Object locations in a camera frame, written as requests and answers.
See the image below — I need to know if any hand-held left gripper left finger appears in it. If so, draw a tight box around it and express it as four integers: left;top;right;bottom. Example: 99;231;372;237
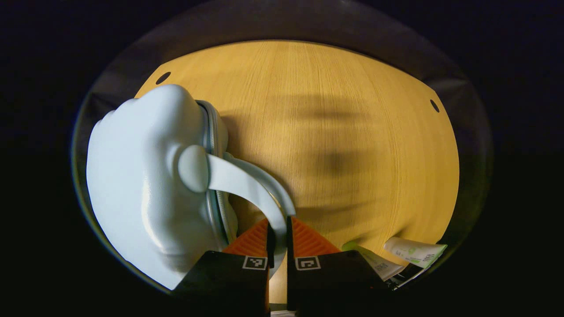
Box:
172;218;276;315

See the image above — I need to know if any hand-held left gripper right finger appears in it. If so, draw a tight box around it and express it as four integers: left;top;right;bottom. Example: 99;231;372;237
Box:
286;216;393;314

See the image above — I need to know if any light blue suitcase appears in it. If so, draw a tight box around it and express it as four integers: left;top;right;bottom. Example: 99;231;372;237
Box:
86;84;297;291

